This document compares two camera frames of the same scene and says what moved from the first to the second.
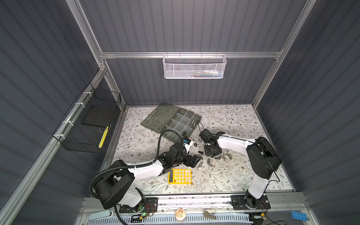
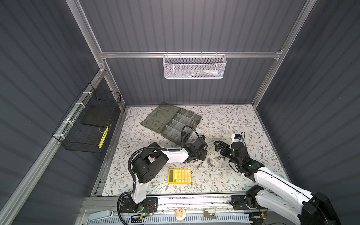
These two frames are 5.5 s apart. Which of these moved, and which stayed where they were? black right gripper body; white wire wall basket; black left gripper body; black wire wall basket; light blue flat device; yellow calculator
Moved: black left gripper body; black right gripper body
Stayed: black wire wall basket; light blue flat device; yellow calculator; white wire wall basket
